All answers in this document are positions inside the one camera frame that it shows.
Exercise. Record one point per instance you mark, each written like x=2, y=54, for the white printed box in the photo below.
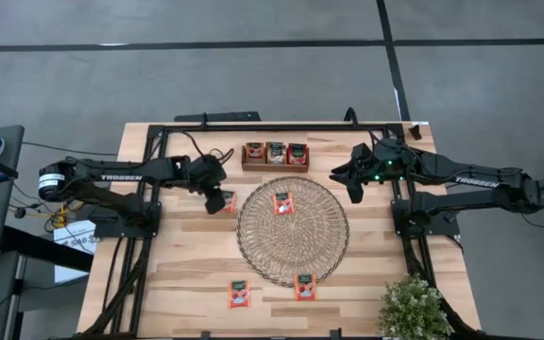
x=73, y=245

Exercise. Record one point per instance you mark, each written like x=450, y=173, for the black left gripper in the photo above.
x=208, y=178

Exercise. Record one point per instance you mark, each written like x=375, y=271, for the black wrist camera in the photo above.
x=361, y=152
x=207, y=161

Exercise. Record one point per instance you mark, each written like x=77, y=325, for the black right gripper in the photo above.
x=378, y=172

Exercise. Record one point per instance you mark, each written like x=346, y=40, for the small dark brown block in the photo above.
x=415, y=132

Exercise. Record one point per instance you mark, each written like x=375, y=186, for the black flat clamp bar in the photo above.
x=225, y=116

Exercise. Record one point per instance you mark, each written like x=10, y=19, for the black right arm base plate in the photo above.
x=447, y=230

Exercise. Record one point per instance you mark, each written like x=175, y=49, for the round woven straw placemat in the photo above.
x=295, y=241

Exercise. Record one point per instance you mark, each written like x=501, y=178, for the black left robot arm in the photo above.
x=135, y=171

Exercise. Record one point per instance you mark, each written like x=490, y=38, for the orange peach tea packet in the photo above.
x=305, y=287
x=255, y=150
x=239, y=294
x=283, y=204
x=231, y=203

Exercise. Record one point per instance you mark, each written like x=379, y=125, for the small black clamp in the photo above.
x=204, y=335
x=335, y=334

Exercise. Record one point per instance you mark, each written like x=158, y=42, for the black metal rig frame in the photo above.
x=277, y=127

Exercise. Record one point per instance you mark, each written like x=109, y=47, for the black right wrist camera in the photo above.
x=361, y=152

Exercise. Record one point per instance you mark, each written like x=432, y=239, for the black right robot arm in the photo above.
x=477, y=181

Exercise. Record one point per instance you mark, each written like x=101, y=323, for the black desk crossbar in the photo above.
x=40, y=245

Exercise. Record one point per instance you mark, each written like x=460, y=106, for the wooden tea organizer box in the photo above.
x=277, y=168

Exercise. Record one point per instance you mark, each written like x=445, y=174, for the black arched clamp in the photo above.
x=346, y=117

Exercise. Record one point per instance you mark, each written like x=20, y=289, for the beige vanilla tea packet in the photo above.
x=276, y=152

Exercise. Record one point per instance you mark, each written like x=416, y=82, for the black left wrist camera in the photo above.
x=207, y=161

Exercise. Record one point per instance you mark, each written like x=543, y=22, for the green potted plant white flowers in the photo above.
x=413, y=309

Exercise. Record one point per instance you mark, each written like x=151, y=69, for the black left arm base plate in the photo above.
x=111, y=230

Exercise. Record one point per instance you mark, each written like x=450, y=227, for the red strawberry tea packet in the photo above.
x=297, y=154

